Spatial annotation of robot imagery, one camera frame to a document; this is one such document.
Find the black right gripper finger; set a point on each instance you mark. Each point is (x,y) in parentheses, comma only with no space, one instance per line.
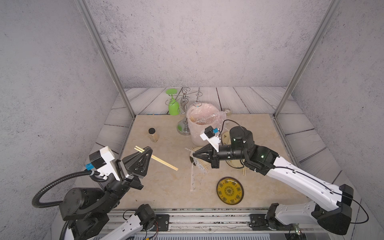
(197,161)
(204,151)

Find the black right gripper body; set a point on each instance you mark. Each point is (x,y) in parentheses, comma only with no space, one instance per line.
(215,159)

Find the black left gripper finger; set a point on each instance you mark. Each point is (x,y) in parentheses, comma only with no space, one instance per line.
(128,161)
(141,163)

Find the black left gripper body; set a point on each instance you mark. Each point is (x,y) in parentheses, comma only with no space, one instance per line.
(130,181)

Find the chopsticks pair two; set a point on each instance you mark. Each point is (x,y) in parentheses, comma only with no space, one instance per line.
(205,166)

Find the clear plastic wrapper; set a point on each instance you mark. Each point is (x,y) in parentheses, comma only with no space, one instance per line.
(197,174)

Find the chopsticks pair one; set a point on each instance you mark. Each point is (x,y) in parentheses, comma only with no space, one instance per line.
(157,159)

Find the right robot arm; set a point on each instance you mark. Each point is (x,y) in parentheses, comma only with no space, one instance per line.
(330,206)

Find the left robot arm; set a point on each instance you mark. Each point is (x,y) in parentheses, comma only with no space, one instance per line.
(85,210)

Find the large cream oval plate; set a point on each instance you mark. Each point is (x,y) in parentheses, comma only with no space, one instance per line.
(237,164)

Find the yellow patterned round plate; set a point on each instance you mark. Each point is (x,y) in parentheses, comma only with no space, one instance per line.
(230,191)

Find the white trash bin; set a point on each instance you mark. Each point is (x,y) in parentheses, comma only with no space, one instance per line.
(204,123)

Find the small cream bottle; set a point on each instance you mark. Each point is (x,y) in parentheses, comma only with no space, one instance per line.
(228,112)

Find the green plastic goblet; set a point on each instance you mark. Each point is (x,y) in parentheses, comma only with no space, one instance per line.
(173,104)

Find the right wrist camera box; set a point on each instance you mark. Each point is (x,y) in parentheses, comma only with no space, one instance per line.
(212,136)

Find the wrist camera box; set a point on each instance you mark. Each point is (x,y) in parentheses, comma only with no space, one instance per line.
(212,136)
(104,161)

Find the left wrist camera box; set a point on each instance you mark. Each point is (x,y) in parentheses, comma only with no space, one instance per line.
(104,161)

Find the chrome wire cup rack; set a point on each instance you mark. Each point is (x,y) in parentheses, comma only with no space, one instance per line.
(186,99)

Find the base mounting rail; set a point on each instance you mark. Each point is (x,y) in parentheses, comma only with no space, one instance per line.
(223,224)

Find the metal corner post left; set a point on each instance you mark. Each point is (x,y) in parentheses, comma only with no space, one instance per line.
(89,21)

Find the metal corner post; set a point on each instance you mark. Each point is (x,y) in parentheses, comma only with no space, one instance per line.
(89,21)
(320,32)

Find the metal corner post right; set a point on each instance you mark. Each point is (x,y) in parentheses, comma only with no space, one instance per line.
(320,32)

